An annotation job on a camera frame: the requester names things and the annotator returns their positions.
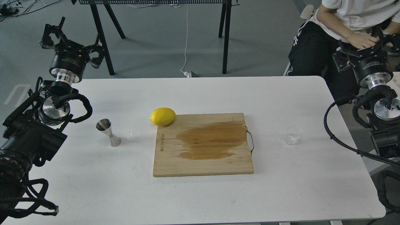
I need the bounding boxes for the seated person white shirt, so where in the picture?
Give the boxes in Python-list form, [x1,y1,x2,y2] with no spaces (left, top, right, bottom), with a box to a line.
[288,0,400,100]

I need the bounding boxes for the yellow lemon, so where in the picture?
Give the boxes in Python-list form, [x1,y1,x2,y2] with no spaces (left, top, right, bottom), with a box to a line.
[149,108,176,126]

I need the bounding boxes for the black metal frame table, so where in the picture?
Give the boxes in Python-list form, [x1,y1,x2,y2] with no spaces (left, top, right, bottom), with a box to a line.
[71,0,240,76]

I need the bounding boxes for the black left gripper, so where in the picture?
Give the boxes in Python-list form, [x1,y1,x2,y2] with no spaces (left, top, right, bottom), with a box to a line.
[40,17,105,83]

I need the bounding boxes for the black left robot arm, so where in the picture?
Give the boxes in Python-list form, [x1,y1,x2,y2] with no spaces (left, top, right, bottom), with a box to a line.
[0,17,105,222]

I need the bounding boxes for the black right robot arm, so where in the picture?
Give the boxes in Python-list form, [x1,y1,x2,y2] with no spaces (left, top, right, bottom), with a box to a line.
[324,27,400,168]

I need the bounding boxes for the steel double jigger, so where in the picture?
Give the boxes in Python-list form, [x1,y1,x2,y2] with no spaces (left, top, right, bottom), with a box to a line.
[96,118,121,147]

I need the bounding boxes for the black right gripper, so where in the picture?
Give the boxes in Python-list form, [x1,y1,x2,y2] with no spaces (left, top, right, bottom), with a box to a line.
[332,27,400,88]

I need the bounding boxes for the clear glass measuring cup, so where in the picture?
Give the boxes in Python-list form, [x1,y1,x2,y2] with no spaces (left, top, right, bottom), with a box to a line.
[282,126,303,146]

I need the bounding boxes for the white power cable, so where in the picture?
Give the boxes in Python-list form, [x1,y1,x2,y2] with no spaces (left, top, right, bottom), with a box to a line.
[179,3,198,78]

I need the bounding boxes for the black cables on floor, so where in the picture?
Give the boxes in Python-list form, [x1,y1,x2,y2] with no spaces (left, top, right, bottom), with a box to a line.
[0,0,63,22]

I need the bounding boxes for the wooden cutting board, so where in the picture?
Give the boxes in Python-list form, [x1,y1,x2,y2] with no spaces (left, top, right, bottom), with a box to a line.
[153,112,254,178]

